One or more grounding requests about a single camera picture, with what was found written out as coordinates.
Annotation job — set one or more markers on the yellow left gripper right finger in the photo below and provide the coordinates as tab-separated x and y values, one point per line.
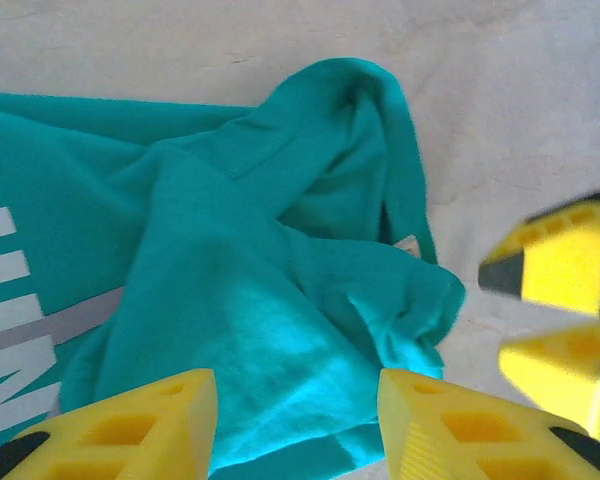
455	440

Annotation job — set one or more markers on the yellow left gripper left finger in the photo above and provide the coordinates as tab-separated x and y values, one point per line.
130	440

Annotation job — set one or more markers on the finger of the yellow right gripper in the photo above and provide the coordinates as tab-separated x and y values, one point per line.
565	270
555	380

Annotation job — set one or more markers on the teal t-shirt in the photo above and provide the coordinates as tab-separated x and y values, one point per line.
220	250

